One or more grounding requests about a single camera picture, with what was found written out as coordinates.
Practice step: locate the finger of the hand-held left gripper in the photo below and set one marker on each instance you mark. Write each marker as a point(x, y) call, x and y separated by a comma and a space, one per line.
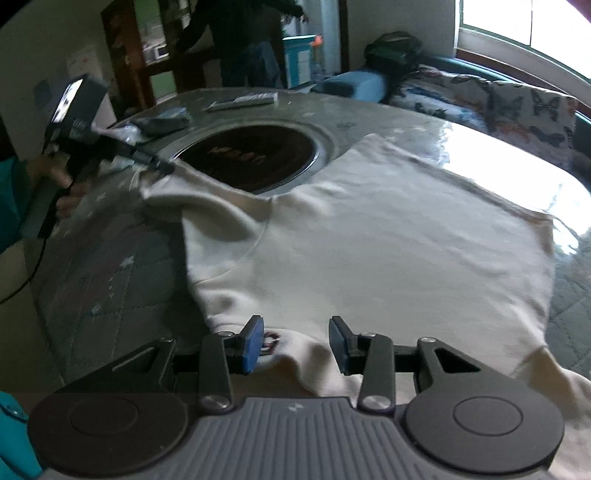
point(147, 158)

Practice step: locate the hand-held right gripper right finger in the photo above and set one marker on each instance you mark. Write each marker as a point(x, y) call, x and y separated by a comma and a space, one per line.
point(339, 345)

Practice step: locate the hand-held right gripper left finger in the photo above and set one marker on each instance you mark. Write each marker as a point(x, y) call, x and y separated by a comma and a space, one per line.
point(253, 345)

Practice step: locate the white sweatshirt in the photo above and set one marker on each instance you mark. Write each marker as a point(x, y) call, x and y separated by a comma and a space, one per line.
point(369, 240)

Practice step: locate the person's left forearm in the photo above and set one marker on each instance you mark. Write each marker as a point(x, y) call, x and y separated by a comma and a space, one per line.
point(10, 198)

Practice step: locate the person's left hand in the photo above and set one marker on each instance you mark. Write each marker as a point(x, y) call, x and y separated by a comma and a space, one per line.
point(59, 177)

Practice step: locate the clear plastic bag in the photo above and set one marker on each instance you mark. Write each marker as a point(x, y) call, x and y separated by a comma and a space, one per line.
point(121, 134)

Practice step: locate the dark folded cloth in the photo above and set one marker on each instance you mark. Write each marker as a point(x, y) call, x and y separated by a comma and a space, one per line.
point(161, 122)

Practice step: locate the brown wooden shelf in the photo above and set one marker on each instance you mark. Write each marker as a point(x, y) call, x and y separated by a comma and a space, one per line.
point(131, 50)

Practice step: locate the round dark table hotplate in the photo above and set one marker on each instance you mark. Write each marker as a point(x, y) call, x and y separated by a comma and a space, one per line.
point(249, 159)

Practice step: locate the long grey flat packet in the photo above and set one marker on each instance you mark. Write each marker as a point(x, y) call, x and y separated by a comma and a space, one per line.
point(241, 102)

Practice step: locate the quilted grey tablecloth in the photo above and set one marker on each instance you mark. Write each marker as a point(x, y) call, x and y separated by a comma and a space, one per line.
point(115, 286)

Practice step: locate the blue white storage cabinet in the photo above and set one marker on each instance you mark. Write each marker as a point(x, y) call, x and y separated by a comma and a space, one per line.
point(301, 56)

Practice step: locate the blue cushion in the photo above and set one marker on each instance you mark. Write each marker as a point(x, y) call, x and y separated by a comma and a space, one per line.
point(355, 86)

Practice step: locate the person's teal clothing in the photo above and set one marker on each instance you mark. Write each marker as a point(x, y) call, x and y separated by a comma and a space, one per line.
point(14, 436)

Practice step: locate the dark green backpack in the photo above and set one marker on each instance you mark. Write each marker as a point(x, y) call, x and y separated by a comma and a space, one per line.
point(392, 47)

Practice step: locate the butterfly pattern cushion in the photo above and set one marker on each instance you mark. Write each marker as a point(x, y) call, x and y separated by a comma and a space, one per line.
point(489, 108)

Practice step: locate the window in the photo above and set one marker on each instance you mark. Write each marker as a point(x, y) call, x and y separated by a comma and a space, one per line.
point(521, 22)

